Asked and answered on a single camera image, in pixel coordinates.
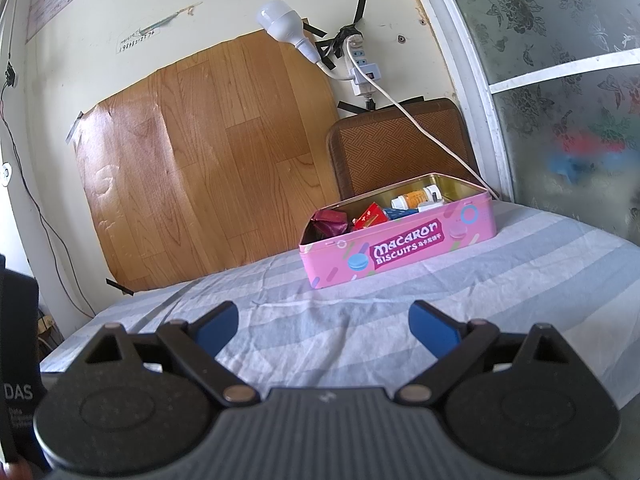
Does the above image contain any striped bed sheet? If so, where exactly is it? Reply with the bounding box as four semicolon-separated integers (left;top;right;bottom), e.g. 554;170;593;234
39;199;640;412

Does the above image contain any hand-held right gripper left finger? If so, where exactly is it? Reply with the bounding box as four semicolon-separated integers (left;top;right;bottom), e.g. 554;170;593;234
84;301;262;407

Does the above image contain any orange label medicine bottle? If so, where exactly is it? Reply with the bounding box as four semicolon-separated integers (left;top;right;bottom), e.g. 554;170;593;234
402;185;442;209

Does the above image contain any white power strip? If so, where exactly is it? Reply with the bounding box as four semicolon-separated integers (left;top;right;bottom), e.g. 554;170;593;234
344;34;384;99

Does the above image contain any frosted glass sliding door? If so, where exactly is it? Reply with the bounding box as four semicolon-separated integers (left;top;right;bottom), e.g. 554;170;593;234
399;0;640;252

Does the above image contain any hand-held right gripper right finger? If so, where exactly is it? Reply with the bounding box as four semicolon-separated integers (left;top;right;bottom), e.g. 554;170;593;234
399;300;574;407

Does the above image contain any dark red foil packet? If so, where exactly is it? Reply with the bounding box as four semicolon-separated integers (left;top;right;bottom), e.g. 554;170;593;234
310;208;351;239

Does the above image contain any red printed small box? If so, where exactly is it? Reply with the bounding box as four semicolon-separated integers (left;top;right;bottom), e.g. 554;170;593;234
352;202;390;231

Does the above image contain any large paper wall notice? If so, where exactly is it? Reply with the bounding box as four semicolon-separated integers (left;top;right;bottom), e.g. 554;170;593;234
26;0;77;42

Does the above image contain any white light bulb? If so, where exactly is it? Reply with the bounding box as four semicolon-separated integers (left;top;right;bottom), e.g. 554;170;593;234
256;0;332;69

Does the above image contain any brown woven board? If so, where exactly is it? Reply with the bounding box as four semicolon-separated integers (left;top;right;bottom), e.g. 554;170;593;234
325;97;484;201

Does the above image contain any black tape cross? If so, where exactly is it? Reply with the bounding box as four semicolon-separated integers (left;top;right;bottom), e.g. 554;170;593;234
302;0;369;72

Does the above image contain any thin black wall cable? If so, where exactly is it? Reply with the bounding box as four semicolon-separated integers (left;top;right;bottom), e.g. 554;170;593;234
0;77;97;319

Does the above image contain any wood-pattern wall sheet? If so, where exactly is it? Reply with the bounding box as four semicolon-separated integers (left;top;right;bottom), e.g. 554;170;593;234
67;30;342;294

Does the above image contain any pink biscuit tin box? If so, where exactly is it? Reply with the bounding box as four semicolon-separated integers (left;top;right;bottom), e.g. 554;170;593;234
299;172;497;290

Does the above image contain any grey tape strip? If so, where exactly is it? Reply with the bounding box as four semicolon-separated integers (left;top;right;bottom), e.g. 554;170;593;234
64;109;86;144

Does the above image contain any white power cable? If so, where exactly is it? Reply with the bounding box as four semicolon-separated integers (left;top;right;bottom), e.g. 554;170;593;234
347;39;501;200

